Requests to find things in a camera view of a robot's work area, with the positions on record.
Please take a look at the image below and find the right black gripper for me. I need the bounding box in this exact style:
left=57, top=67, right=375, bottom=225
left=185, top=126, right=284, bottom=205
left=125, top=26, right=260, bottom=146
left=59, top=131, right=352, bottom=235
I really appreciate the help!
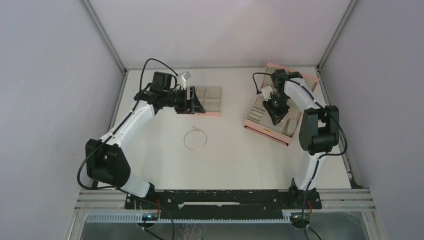
left=262, top=91, right=291, bottom=125

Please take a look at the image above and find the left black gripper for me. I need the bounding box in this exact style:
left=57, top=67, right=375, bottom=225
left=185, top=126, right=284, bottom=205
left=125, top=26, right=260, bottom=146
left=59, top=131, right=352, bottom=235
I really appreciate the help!
left=163, top=86, right=206, bottom=115

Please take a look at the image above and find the pink compartment tray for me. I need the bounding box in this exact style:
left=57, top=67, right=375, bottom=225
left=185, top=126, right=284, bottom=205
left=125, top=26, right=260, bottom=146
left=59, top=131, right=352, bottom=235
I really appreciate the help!
left=175, top=86, right=223, bottom=117

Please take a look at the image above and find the pink jewelry box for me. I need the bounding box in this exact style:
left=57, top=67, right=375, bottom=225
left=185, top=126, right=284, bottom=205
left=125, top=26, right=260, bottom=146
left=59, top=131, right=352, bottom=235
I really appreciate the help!
left=244, top=62, right=303, bottom=146

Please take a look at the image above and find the silver bangle ring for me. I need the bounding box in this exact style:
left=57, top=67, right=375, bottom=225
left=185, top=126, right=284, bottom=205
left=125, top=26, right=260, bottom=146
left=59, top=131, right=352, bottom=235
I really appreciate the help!
left=183, top=128, right=208, bottom=152

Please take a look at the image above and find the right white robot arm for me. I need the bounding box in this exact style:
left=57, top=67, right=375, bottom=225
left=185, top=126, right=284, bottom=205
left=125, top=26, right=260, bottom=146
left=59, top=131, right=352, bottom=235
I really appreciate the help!
left=260, top=69, right=340, bottom=208

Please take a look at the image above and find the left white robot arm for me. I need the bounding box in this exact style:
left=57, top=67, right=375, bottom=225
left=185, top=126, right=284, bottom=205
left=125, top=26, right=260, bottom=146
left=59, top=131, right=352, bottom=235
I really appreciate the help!
left=83, top=71, right=206, bottom=209

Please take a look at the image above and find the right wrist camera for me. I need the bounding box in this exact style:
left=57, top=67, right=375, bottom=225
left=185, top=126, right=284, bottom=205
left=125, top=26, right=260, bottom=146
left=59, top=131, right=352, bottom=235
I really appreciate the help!
left=260, top=85, right=274, bottom=102

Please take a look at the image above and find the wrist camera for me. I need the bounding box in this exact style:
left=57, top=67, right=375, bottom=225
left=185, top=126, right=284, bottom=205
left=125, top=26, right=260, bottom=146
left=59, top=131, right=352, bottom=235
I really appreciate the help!
left=176, top=71, right=191, bottom=90
left=260, top=85, right=274, bottom=102

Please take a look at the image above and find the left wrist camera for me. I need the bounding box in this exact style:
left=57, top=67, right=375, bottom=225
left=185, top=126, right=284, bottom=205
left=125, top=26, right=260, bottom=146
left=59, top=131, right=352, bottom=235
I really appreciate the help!
left=176, top=71, right=191, bottom=90

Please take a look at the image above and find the right black cable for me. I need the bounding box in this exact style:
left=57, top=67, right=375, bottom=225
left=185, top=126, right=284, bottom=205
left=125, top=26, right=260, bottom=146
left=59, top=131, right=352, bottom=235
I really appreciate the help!
left=252, top=72, right=349, bottom=240

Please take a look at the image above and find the black mounting rail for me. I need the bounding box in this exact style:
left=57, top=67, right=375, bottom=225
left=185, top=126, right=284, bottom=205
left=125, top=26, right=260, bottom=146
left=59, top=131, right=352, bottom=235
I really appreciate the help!
left=124, top=188, right=322, bottom=218

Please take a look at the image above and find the white slotted cable duct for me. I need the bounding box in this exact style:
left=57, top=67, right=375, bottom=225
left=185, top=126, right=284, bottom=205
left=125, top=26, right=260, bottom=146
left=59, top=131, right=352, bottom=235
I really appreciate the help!
left=85, top=212, right=292, bottom=224

